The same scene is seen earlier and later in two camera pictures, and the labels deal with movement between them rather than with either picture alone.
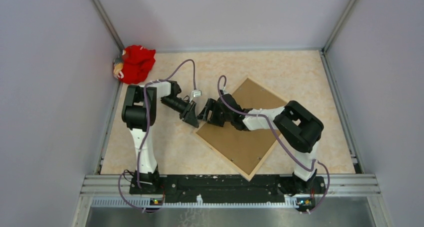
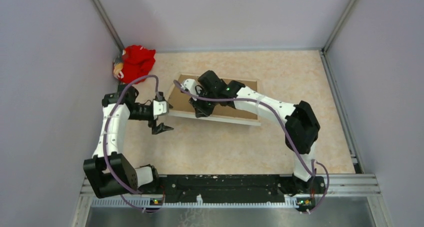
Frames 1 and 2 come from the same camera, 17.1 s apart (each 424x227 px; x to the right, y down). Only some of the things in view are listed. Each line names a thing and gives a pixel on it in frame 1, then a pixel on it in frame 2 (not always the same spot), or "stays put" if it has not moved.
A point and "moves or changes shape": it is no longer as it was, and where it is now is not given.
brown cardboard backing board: x=251 y=148 moves or changes shape
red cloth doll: x=134 y=63 stays put
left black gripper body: x=184 y=108 to x=140 y=112
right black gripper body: x=218 y=117 to x=204 y=106
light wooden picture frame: x=245 y=152 moves or changes shape
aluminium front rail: x=339 y=185 stays put
